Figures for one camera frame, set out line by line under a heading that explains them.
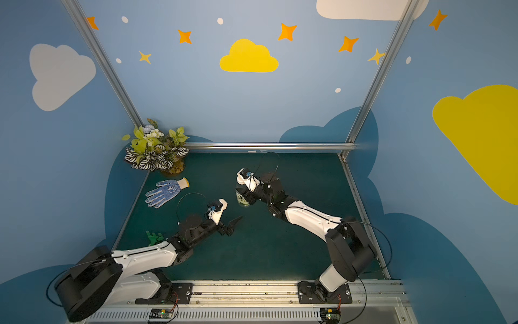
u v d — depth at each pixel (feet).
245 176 2.31
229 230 2.43
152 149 3.01
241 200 2.85
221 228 2.36
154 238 2.85
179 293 2.45
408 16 2.32
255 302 2.40
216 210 2.24
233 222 2.45
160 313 2.35
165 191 3.42
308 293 2.44
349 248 1.47
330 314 2.38
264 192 2.35
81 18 2.32
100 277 1.38
